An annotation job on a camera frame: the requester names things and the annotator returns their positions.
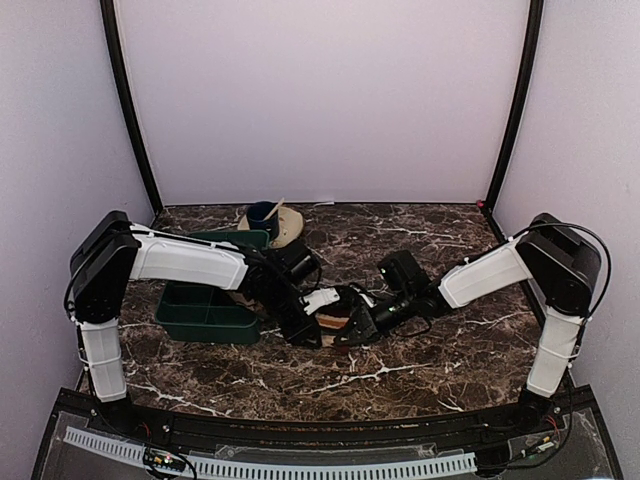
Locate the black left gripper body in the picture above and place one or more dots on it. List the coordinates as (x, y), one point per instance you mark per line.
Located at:
(276, 305)

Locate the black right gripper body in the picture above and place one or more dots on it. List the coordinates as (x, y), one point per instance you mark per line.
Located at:
(382, 323)

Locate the striped cream red sock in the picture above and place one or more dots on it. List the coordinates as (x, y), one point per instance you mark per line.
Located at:
(332, 324)

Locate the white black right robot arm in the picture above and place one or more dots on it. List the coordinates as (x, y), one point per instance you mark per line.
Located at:
(564, 260)

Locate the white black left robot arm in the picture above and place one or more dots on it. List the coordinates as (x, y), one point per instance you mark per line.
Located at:
(119, 251)

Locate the tan brown sock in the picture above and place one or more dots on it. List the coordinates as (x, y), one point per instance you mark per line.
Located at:
(241, 300)

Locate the cream ceramic saucer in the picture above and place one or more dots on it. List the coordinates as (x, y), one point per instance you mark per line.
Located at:
(291, 226)

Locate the green plastic divided tray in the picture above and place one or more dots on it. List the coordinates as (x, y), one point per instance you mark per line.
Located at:
(195, 305)

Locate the blue enamel mug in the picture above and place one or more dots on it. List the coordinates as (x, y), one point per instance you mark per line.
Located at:
(255, 215)

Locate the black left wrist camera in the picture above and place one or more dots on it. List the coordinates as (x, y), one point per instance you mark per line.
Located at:
(299, 261)

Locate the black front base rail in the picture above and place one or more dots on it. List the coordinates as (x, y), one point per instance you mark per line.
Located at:
(481, 428)

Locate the white slotted cable duct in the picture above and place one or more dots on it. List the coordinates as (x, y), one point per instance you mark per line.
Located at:
(235, 462)

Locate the black left corner post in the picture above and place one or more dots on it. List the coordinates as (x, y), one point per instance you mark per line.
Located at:
(128, 109)

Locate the black corner post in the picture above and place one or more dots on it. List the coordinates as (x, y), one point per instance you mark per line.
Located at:
(128, 109)
(516, 111)

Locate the black right corner post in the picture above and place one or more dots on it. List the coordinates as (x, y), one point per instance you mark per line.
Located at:
(516, 111)

